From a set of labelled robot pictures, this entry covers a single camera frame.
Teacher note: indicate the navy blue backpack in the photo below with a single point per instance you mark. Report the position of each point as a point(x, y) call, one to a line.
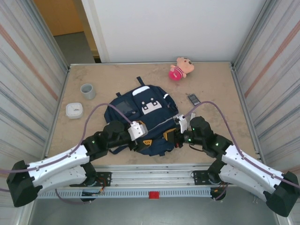
point(154, 117)

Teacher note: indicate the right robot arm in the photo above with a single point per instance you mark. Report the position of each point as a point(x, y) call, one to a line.
point(246, 164)

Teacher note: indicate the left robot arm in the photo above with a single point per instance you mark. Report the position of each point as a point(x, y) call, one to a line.
point(61, 159)

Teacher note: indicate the red block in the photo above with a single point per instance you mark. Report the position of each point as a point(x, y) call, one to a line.
point(154, 195)

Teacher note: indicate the grey cup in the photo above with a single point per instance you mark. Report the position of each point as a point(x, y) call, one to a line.
point(87, 90)

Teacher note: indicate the pink plush doll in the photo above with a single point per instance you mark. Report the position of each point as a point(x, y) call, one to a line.
point(175, 73)

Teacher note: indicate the brown wooden door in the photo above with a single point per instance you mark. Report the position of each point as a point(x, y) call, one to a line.
point(61, 16)

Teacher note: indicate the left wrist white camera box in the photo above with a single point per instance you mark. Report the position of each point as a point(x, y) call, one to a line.
point(137, 131)

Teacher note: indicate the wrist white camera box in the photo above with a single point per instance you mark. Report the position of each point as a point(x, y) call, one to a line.
point(137, 131)
point(181, 123)

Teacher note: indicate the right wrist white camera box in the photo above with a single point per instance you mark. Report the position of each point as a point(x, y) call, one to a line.
point(181, 123)

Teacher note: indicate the aluminium mounting rail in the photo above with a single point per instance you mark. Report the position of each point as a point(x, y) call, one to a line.
point(152, 174)

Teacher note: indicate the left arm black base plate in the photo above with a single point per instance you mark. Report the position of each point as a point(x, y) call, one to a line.
point(104, 177)

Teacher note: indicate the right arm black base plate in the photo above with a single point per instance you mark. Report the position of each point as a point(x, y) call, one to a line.
point(199, 175)

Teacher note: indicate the striped enclosure side panel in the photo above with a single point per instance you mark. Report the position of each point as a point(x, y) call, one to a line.
point(23, 70)
point(276, 70)

